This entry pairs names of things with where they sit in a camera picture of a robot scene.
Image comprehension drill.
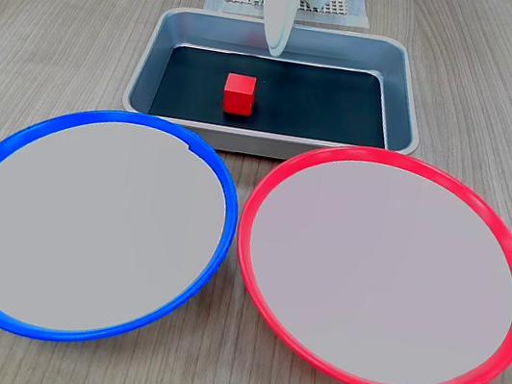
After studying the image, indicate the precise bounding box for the blue rimmed round dish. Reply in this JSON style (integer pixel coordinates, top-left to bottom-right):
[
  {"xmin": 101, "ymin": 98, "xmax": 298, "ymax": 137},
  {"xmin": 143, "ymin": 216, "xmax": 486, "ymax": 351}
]
[{"xmin": 0, "ymin": 90, "xmax": 253, "ymax": 369}]

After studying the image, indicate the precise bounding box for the red rimmed round dish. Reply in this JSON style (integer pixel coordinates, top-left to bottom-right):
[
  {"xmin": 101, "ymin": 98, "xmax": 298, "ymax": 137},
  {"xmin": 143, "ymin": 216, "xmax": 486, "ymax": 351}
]
[{"xmin": 215, "ymin": 127, "xmax": 512, "ymax": 384}]

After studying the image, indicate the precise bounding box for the red cube block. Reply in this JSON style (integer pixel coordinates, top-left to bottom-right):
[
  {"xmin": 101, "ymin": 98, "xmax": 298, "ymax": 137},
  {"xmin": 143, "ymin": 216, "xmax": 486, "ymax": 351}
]
[{"xmin": 220, "ymin": 70, "xmax": 260, "ymax": 118}]

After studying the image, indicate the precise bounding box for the black tray liner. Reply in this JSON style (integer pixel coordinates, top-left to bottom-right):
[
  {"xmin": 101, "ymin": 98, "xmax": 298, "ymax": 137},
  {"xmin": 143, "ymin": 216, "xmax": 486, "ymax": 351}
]
[{"xmin": 146, "ymin": 38, "xmax": 398, "ymax": 153}]

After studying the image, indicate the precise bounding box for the silver metal tray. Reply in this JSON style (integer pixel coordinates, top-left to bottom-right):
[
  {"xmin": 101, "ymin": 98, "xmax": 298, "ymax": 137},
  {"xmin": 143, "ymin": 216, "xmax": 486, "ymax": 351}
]
[{"xmin": 116, "ymin": 0, "xmax": 435, "ymax": 182}]

